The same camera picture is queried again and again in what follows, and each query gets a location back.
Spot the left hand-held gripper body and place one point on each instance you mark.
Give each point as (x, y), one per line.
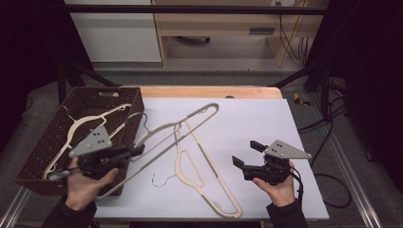
(93, 142)

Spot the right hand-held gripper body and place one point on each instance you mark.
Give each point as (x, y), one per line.
(285, 150)

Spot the cream plastic clothes hanger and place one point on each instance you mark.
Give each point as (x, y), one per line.
(82, 119)
(152, 159)
(208, 159)

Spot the brown woven basket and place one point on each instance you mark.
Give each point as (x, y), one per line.
(88, 101)

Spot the person's right hand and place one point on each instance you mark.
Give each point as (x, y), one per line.
(280, 194)

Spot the person's left hand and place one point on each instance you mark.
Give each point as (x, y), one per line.
(82, 190)

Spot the white table mat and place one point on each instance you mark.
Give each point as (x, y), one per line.
(253, 120)

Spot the yellow and black tool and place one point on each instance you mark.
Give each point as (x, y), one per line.
(297, 99)

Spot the black stand legs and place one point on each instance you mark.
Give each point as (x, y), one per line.
(61, 82)
(324, 85)

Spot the white cabinet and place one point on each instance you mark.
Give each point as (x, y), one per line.
(117, 38)

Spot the dark curtain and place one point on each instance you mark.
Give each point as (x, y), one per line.
(28, 47)
(370, 63)

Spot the light wooden desk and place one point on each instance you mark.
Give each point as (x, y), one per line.
(221, 23)

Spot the aluminium floor rail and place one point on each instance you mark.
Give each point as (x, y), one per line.
(355, 177)
(14, 209)

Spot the black horizontal frame bar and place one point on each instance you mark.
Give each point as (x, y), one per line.
(190, 9)

